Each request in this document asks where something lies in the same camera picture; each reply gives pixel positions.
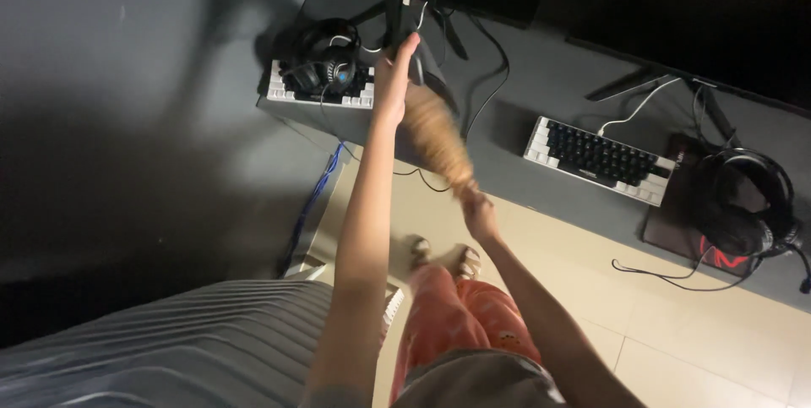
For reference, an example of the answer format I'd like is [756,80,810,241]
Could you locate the white and black keyboard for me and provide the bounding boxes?
[266,60,376,110]
[523,116,677,208]

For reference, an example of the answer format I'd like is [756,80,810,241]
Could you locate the black headset with microphone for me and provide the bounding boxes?
[692,147,811,295]

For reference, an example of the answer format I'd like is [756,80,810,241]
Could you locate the person's sandal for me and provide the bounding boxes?
[408,237,433,270]
[452,244,483,281]

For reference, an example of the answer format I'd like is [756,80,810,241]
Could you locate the person's left hand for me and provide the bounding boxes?
[373,32,423,128]

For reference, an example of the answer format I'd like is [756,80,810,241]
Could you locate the white keyboard cable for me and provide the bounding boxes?
[596,76,683,138]

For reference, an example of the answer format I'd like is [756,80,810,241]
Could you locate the white looped cable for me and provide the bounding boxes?
[329,0,440,54]

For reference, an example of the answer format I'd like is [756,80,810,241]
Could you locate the grey ribbed cushion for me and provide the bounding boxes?
[0,277,391,408]

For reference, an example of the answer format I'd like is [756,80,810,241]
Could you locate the brown feather duster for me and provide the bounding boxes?
[402,84,480,201]

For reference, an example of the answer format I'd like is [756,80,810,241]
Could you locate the black headset cable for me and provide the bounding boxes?
[611,246,762,294]

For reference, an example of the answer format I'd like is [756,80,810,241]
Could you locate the person's right hand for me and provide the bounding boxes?
[460,189,503,245]

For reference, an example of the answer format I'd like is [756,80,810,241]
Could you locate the white ribbed plastic part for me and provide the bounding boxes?
[380,286,407,337]

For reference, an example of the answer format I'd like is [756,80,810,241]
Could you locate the black monitor cable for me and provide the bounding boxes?
[463,11,512,140]

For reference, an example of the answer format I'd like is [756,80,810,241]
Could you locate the black headset with blue light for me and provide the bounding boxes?
[282,18,363,96]

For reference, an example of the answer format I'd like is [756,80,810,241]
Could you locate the black mousepad with red logo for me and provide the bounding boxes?
[641,133,765,280]

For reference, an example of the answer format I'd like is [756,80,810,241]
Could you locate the thin black hanging cable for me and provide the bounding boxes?
[319,82,452,194]

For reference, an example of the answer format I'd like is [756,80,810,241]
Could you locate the person's grey shirt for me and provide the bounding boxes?
[301,348,569,408]

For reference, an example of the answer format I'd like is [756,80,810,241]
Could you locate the black monitor stand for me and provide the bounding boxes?
[348,0,470,61]
[585,65,743,150]

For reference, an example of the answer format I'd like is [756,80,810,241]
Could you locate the person's orange patterned trousers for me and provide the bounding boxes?
[389,261,546,406]

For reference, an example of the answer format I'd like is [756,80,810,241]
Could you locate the bundle of blue cables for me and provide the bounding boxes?
[278,141,347,277]

